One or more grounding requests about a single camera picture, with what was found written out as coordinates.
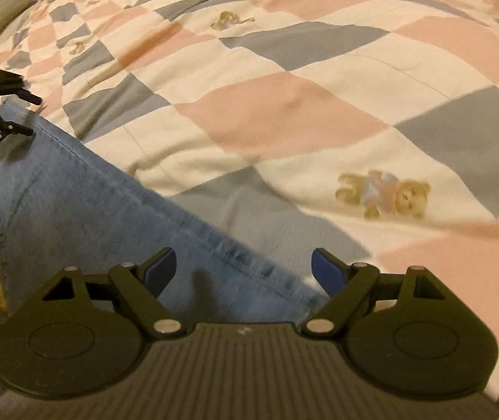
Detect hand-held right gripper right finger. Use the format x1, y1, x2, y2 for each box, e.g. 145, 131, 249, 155
302, 247, 449, 340

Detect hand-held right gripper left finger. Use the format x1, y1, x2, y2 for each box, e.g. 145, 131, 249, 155
42, 247, 189, 340

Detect blue denim jeans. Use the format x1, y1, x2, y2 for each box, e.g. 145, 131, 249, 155
0, 97, 334, 330

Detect checkered bear print quilt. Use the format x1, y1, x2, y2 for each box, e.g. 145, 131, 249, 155
0, 0, 499, 408

